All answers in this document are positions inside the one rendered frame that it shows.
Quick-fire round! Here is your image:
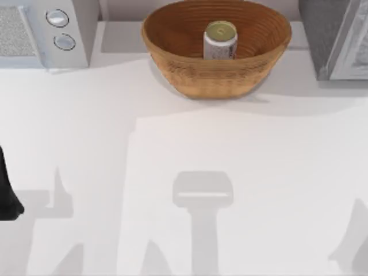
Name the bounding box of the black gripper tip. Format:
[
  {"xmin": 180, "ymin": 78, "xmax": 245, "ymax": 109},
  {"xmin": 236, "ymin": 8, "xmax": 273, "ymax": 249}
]
[{"xmin": 0, "ymin": 146, "xmax": 25, "ymax": 221}]

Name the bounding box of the pale microwave oven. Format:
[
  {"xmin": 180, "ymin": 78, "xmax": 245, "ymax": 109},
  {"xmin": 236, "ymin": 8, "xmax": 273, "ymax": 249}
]
[{"xmin": 0, "ymin": 0, "xmax": 101, "ymax": 69}]

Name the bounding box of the microwave door with mesh window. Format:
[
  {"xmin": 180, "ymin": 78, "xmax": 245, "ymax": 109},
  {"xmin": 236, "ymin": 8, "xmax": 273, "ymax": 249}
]
[{"xmin": 0, "ymin": 5, "xmax": 48, "ymax": 69}]

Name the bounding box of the brown woven basket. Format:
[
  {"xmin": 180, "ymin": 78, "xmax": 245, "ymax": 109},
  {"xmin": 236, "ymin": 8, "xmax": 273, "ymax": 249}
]
[{"xmin": 140, "ymin": 0, "xmax": 293, "ymax": 100}]

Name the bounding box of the large round microwave knob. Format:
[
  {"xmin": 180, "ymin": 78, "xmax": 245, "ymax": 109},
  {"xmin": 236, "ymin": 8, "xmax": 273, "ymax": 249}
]
[{"xmin": 45, "ymin": 9, "xmax": 70, "ymax": 28}]

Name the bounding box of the small round microwave knob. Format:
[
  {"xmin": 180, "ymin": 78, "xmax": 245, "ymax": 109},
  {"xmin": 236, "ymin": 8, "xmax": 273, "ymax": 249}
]
[{"xmin": 53, "ymin": 33, "xmax": 76, "ymax": 51}]

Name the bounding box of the white can with gold top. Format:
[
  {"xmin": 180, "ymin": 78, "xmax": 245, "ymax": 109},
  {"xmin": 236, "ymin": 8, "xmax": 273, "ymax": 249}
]
[{"xmin": 203, "ymin": 20, "xmax": 239, "ymax": 60}]

